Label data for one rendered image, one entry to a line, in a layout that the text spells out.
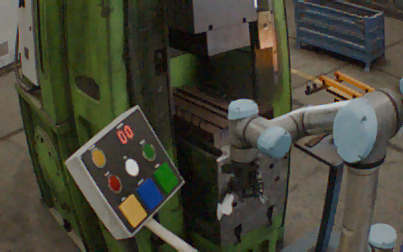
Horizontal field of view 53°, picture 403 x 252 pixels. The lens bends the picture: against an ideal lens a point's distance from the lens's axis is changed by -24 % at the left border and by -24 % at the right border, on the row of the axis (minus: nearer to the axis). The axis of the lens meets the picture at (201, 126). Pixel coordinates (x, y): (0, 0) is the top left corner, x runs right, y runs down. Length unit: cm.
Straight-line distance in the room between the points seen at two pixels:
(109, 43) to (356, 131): 100
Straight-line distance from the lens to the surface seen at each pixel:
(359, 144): 89
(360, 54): 556
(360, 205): 100
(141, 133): 153
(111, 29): 163
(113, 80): 168
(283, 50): 222
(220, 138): 186
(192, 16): 164
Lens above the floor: 182
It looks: 26 degrees down
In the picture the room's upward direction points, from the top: 4 degrees counter-clockwise
